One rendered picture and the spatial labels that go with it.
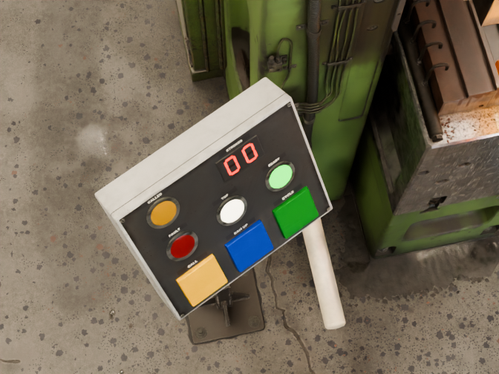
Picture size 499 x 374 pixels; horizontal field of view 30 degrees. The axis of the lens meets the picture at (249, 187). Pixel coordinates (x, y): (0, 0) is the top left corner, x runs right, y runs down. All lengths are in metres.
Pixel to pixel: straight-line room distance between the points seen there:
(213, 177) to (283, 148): 0.13
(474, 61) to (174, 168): 0.64
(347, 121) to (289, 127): 0.61
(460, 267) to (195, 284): 1.25
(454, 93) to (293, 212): 0.39
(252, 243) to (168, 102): 1.26
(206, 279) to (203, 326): 1.01
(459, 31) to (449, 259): 1.02
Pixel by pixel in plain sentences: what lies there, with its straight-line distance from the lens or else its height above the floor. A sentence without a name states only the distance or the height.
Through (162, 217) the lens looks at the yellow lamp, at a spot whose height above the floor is 1.16.
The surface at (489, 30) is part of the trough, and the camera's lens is 1.83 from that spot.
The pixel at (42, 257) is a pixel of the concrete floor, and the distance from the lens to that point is 2.70.
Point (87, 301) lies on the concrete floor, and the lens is 2.64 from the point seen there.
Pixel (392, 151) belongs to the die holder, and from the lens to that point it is 2.19.
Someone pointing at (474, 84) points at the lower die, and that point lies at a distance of 1.77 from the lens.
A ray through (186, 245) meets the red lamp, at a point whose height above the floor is 1.09.
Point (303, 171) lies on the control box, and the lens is 1.58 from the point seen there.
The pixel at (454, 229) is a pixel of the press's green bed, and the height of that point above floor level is 0.15.
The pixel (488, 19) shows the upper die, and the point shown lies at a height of 1.29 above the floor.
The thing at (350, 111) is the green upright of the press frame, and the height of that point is 0.66.
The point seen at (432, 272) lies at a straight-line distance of 2.67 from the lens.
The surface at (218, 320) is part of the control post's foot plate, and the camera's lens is 2.59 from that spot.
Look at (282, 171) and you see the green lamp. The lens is 1.54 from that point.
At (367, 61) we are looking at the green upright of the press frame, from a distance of 1.85.
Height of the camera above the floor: 2.55
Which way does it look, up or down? 72 degrees down
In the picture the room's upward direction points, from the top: straight up
